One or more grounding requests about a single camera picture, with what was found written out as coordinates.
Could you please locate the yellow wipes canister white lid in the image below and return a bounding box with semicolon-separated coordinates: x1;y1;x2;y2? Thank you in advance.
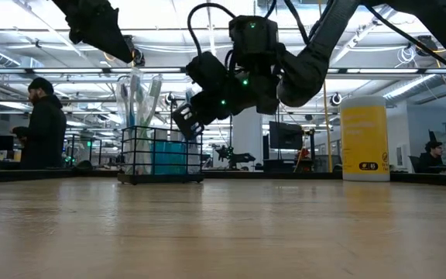
340;95;391;182

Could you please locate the blue mouthwash bottle white cap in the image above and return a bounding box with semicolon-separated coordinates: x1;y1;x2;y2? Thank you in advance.
151;129;170;175
168;130;188;175

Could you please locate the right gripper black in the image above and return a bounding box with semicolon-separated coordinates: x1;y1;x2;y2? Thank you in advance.
171;73;249;141

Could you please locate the black camera cable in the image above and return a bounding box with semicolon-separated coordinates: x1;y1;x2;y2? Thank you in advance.
187;2;238;55

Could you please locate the green white toothbrush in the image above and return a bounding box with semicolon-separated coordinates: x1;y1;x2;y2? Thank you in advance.
137;77;164;175

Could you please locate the white building column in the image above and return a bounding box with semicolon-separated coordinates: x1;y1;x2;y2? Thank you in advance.
231;106;263;171

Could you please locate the black wire basket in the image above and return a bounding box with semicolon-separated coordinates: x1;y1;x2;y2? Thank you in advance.
117;126;204;185

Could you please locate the person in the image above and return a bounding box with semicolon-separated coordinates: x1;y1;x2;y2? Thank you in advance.
10;76;68;171
417;140;446;174

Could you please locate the purple white toothbrush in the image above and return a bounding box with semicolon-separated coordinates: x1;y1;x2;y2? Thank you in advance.
118;83;131;175

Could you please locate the black aluminium table frame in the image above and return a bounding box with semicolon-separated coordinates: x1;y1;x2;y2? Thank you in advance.
0;168;446;188

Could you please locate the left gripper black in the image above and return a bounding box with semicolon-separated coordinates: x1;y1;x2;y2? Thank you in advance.
52;0;136;65

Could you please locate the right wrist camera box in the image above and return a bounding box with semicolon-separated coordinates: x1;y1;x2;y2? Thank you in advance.
186;51;228;93

